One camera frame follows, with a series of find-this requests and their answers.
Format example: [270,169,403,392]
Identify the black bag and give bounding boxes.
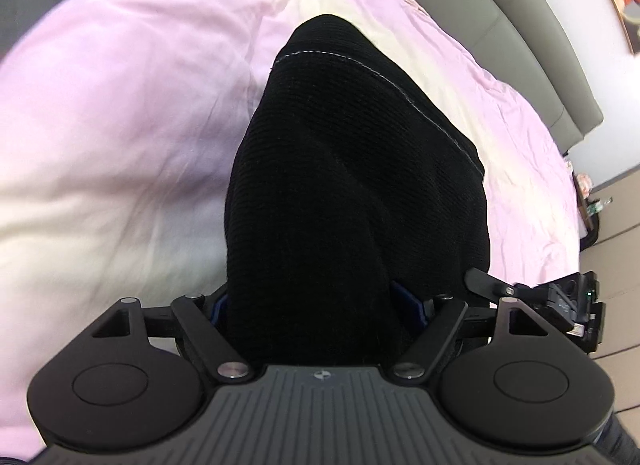
[579,205,602,249]

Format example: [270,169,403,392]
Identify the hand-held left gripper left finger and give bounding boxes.
[91,292,252,384]

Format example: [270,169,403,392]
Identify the pink duvet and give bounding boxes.
[0,0,585,462]

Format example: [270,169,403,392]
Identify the black pants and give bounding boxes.
[222,14,493,367]

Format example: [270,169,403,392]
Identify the dark ribbed cloth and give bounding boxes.
[594,412,640,465]

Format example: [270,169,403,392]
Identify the pink patterned object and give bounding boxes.
[564,155,593,198]

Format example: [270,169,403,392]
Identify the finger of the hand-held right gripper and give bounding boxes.
[464,267,532,304]

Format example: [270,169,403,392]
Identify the grey padded headboard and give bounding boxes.
[382,0,606,156]

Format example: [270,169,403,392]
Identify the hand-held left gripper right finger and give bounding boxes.
[387,279,552,384]

